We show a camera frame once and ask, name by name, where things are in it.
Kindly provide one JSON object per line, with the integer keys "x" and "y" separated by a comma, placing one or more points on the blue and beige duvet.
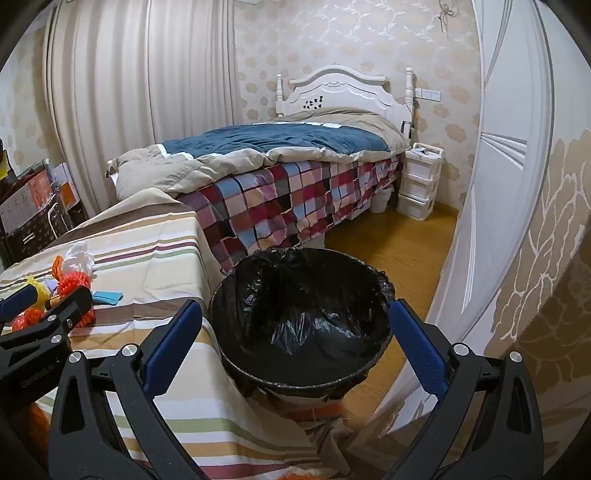
{"x": 277, "y": 138}

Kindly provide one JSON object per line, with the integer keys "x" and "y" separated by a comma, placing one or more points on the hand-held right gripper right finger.
{"x": 418, "y": 346}

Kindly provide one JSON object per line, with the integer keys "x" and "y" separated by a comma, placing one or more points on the yellow foam net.
{"x": 37, "y": 286}

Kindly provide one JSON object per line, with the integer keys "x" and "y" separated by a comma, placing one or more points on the white and orange box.
{"x": 64, "y": 184}

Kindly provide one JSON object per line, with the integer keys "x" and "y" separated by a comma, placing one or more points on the plaid bedsheet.
{"x": 286, "y": 198}

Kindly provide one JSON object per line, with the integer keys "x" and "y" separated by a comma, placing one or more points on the brown cardboard box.
{"x": 23, "y": 203}

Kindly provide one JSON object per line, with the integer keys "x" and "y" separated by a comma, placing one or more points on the striped tablecloth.
{"x": 152, "y": 258}

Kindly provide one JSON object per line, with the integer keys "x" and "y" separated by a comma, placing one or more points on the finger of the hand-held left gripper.
{"x": 18, "y": 300}
{"x": 69, "y": 309}

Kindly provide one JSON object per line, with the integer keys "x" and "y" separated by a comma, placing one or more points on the wall switch panel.
{"x": 427, "y": 94}

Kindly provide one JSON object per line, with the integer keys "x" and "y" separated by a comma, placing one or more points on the orange plastic bag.
{"x": 56, "y": 267}

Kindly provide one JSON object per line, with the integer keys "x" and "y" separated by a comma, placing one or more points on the trash bin with black liner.
{"x": 300, "y": 295}

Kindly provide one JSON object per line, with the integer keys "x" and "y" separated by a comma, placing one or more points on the purple cloth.
{"x": 52, "y": 288}

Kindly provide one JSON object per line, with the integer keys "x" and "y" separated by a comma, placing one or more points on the white plastic bag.
{"x": 77, "y": 258}

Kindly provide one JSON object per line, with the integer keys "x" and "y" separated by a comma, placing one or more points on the white drawer unit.
{"x": 418, "y": 184}

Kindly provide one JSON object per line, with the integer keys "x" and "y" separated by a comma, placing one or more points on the small white bin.
{"x": 381, "y": 201}

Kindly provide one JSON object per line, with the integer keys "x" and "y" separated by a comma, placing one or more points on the amber bottle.
{"x": 54, "y": 301}

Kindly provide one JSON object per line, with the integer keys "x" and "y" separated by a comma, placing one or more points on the orange foam net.
{"x": 74, "y": 281}
{"x": 27, "y": 319}

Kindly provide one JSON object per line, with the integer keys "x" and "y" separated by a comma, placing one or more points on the teal and white package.
{"x": 106, "y": 296}

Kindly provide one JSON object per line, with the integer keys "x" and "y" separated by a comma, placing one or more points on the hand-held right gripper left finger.
{"x": 173, "y": 344}

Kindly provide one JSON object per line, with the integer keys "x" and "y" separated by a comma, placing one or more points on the cream curtain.
{"x": 138, "y": 83}

